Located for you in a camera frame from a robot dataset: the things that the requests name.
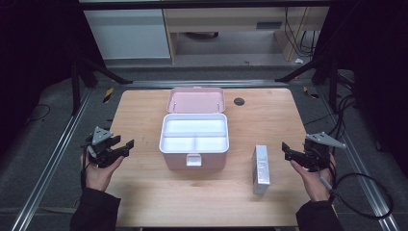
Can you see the white and silver carton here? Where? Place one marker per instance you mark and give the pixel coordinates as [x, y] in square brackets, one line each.
[261, 170]

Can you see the pink storage box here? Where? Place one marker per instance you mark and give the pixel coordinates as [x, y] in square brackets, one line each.
[195, 100]

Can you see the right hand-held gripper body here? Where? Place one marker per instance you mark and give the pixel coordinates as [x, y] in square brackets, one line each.
[317, 152]

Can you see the person's right hand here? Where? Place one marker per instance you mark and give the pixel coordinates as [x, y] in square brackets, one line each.
[316, 184]

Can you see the round black table grommet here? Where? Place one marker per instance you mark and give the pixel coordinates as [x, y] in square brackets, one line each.
[239, 101]

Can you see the white cabinet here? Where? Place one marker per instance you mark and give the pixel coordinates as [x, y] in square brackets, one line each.
[128, 33]

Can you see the black metal stand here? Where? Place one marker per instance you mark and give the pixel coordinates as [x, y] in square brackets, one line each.
[332, 83]
[75, 89]

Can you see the aluminium floor rail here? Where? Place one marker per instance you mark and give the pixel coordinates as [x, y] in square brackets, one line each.
[369, 189]
[54, 154]

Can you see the person's left hand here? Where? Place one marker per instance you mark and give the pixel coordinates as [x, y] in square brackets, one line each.
[100, 174]

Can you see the light wooden desk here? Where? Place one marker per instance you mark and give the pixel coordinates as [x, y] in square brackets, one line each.
[221, 19]

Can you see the yellow and black tape strip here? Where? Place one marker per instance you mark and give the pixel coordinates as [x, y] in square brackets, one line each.
[108, 95]
[310, 93]

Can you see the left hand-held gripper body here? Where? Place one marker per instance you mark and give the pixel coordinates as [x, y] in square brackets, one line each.
[102, 150]

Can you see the white divided tray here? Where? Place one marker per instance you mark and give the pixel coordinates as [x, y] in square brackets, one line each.
[193, 126]

